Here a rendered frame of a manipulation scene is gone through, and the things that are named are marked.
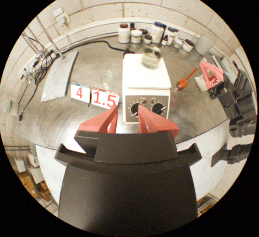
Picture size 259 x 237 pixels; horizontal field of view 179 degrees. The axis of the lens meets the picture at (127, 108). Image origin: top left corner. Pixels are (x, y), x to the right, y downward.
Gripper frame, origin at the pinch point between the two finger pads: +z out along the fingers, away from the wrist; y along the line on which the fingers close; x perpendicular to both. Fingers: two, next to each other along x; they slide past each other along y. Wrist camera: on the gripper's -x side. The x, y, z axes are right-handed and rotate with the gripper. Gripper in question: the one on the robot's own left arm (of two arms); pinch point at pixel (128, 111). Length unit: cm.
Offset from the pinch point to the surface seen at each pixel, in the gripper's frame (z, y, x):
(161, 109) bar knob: 5.9, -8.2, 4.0
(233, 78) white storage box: 31, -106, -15
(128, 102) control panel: 7.9, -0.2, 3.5
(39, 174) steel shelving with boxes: -44, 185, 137
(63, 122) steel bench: 7.2, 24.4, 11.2
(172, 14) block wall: 43, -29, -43
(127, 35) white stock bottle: 35.8, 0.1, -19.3
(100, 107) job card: 11.3, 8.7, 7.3
